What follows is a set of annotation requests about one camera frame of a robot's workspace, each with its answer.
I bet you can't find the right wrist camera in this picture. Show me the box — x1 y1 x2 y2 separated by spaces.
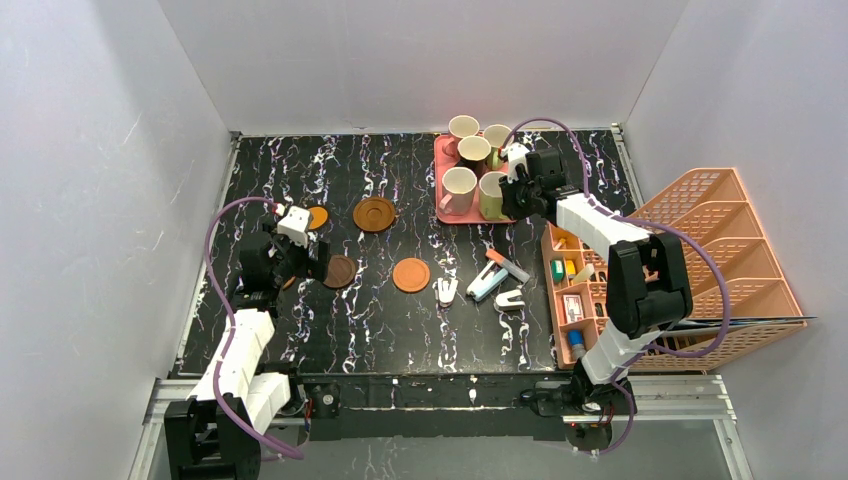
499 142 530 183

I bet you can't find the dark brown coaster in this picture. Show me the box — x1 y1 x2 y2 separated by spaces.
323 254 357 289

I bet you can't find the pink tray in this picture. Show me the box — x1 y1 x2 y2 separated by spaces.
433 134 514 225

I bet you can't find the small white stapler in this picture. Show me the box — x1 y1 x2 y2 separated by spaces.
434 277 458 308

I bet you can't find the green eraser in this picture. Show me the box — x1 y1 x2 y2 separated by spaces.
550 259 566 283

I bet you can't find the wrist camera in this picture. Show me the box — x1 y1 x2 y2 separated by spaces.
499 142 530 183
275 204 312 248

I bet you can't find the green mug rear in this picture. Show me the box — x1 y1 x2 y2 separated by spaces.
483 124 511 170

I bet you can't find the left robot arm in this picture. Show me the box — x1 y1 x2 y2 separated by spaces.
164 230 330 479

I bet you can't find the pink mug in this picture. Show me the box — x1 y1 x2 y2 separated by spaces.
438 167 477 216
442 114 480 158

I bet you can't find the pink mug rear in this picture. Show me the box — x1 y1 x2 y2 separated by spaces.
442 114 480 158

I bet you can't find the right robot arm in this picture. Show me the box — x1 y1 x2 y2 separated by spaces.
499 144 693 385

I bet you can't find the green mug front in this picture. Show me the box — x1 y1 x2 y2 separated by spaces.
478 171 508 222

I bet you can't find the pink mug front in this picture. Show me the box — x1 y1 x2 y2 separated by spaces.
438 167 477 216

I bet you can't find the light orange coaster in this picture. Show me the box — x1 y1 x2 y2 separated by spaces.
392 257 430 293

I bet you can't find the brown saucer coaster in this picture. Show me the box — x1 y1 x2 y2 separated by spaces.
353 196 396 233

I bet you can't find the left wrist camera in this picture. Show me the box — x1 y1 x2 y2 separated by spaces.
275 204 312 248

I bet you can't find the yellow item in organizer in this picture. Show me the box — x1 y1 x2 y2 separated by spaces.
565 260 576 279

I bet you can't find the dark brown mug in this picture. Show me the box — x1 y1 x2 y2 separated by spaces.
457 135 491 175

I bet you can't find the blue stamp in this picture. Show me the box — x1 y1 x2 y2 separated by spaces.
566 330 587 362

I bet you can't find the orange file organizer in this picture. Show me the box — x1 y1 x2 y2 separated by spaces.
541 168 806 372

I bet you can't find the orange grey marker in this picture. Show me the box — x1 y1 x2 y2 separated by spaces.
486 249 530 284

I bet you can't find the white stapler right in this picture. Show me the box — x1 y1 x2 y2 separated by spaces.
493 288 525 313

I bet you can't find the cream item in organizer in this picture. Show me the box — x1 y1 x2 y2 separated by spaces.
571 263 595 284

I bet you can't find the white red card box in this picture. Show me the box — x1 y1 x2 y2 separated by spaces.
562 294 584 324

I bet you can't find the small orange coaster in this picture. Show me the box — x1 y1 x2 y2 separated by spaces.
308 206 329 230

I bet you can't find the blue white stapler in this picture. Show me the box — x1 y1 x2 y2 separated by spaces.
466 260 509 302

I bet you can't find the green mug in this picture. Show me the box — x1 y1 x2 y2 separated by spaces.
483 124 511 170
478 171 508 222

